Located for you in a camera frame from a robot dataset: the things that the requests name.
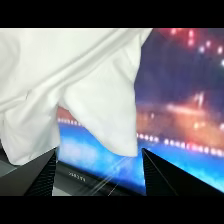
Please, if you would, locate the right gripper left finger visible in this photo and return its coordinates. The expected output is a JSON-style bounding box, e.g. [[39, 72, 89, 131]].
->
[[0, 148, 59, 197]]

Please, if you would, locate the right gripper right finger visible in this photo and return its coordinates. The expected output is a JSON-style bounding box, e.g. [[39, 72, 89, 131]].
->
[[141, 148, 224, 197]]

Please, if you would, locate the white T-shirt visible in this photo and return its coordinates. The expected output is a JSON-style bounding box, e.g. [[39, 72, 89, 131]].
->
[[0, 27, 154, 167]]

